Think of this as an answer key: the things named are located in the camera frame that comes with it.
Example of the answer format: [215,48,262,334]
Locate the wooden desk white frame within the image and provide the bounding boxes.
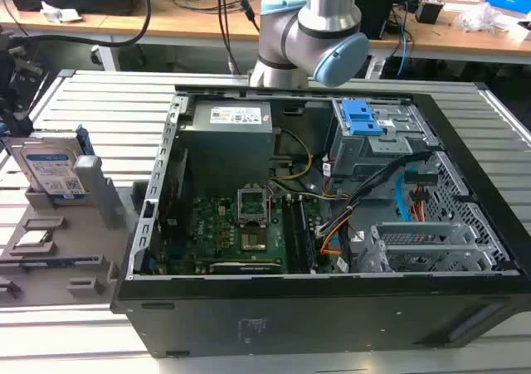
[0,0,266,73]
[364,0,531,66]

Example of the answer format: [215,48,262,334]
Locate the light blue wire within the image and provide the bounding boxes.
[394,169,417,222]

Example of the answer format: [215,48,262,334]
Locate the thin black cable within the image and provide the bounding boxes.
[231,0,261,33]

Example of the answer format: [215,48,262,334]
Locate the orange data wire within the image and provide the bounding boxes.
[320,214,354,255]

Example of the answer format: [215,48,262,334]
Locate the grey parts rack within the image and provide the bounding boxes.
[0,154,143,308]

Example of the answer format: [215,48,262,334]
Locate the black cable metal plug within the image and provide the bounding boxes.
[216,0,242,75]

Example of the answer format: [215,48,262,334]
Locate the small silver chipset heatsink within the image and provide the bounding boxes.
[240,229,269,253]

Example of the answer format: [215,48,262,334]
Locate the CPU socket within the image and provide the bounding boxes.
[236,186,271,230]

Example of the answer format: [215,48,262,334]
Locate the hard disk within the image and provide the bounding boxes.
[2,127,90,203]

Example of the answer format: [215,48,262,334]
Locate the black RAM stick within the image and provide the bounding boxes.
[289,199,307,274]

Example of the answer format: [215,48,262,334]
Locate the grey metal disk bay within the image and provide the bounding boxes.
[330,99,437,181]

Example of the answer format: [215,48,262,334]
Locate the black wire bundle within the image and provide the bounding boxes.
[317,150,433,237]

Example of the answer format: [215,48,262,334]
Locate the crumpled white paper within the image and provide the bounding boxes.
[40,0,83,23]

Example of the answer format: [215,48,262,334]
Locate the black computer tower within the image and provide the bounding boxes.
[354,0,396,41]

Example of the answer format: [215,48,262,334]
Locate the RAM stick blue label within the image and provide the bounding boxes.
[18,256,101,268]

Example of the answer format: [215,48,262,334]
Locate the blue white cardboard box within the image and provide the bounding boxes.
[484,0,529,19]

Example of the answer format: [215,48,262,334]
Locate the green motherboard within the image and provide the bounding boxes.
[159,193,321,275]

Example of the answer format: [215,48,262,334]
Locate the blue plastic disk carrier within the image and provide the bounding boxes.
[342,99,384,137]

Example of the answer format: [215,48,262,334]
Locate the thick black cable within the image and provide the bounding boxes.
[0,0,152,50]

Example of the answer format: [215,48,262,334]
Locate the silver CPU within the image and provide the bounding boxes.
[17,230,53,247]

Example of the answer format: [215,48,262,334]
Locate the black graphics card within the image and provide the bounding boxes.
[208,259,284,274]

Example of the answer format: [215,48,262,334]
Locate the grey power supply unit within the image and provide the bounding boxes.
[178,100,275,185]

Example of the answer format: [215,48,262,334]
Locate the blue hanging cable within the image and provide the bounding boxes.
[396,27,412,77]

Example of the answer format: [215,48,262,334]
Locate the yellow wire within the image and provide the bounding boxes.
[268,128,314,181]

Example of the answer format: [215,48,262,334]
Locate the black PC case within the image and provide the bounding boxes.
[110,81,531,359]

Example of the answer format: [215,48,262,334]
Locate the small black box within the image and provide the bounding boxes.
[416,0,444,25]

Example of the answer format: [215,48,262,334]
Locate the orange yellow power wires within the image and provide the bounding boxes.
[408,185,431,222]

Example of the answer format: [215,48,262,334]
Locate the clear plastic bags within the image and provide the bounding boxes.
[457,4,518,34]

